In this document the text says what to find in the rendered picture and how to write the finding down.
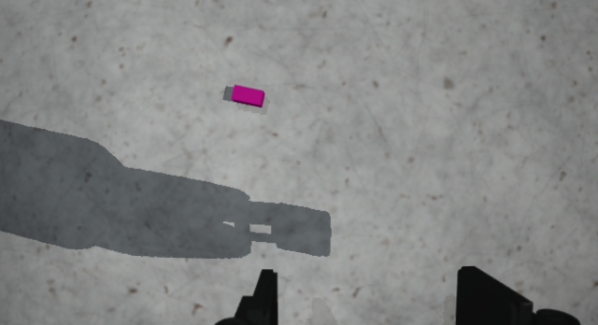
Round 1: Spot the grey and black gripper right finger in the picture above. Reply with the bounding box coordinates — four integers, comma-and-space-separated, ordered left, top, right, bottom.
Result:
456, 266, 580, 325

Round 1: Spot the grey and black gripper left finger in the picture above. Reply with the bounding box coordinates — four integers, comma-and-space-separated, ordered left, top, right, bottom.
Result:
215, 269, 278, 325

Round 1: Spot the magenta block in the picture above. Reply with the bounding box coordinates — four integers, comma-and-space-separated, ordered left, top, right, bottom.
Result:
232, 85, 265, 107

